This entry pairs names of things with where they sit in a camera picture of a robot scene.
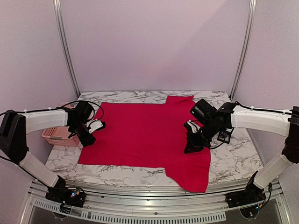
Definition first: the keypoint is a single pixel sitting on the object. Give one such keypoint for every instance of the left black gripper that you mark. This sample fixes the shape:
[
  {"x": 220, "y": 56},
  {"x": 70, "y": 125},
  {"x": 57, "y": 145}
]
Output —
[{"x": 87, "y": 141}]

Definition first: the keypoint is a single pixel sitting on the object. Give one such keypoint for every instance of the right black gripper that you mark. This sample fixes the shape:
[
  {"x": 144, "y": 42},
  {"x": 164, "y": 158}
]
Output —
[{"x": 195, "y": 140}]

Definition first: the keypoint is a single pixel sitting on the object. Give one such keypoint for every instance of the red t-shirt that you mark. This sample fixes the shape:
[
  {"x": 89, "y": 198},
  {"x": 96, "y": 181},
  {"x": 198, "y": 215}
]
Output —
[{"x": 150, "y": 136}]

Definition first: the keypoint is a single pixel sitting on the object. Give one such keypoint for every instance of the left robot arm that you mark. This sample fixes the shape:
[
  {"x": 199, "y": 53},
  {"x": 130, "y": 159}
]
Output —
[{"x": 16, "y": 127}]

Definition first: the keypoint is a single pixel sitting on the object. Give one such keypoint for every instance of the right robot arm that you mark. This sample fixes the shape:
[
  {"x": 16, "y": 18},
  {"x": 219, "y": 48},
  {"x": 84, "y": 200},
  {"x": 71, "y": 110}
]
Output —
[{"x": 234, "y": 115}]

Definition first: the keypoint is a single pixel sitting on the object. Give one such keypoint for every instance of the black brooch box right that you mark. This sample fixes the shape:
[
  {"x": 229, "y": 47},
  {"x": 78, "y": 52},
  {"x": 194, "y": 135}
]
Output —
[{"x": 224, "y": 136}]

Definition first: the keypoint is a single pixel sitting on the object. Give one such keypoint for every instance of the pink plastic basket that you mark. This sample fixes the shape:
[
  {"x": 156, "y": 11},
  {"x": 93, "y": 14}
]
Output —
[{"x": 59, "y": 136}]

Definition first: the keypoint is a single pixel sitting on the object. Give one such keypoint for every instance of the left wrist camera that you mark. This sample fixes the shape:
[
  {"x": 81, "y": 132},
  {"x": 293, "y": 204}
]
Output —
[{"x": 96, "y": 125}]

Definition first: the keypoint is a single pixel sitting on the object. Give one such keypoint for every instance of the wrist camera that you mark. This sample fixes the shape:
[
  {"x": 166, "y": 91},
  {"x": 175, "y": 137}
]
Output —
[
  {"x": 96, "y": 125},
  {"x": 191, "y": 126}
]

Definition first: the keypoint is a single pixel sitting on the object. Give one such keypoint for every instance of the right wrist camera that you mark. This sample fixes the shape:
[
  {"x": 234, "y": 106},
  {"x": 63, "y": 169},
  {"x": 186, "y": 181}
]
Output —
[{"x": 191, "y": 126}]

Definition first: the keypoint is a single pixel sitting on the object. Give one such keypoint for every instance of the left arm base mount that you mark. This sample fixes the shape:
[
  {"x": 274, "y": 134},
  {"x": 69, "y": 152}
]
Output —
[{"x": 66, "y": 197}]

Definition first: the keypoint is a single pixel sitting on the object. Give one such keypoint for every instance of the aluminium front rail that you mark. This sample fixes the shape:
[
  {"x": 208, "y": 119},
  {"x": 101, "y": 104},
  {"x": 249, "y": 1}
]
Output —
[{"x": 154, "y": 205}]

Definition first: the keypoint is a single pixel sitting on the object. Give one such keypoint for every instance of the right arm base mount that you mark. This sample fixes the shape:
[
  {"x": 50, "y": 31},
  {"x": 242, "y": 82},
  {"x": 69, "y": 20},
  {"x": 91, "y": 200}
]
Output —
[{"x": 251, "y": 200}]

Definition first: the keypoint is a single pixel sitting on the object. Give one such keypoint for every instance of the left aluminium post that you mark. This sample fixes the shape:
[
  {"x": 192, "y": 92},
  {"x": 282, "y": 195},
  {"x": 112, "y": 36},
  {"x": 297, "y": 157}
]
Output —
[{"x": 65, "y": 47}]

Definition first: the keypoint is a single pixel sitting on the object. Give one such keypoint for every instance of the aluminium post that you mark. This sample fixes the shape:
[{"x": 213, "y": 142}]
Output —
[
  {"x": 65, "y": 47},
  {"x": 245, "y": 46}
]

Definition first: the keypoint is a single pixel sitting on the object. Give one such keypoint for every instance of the right aluminium post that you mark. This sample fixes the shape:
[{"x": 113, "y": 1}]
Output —
[{"x": 245, "y": 46}]

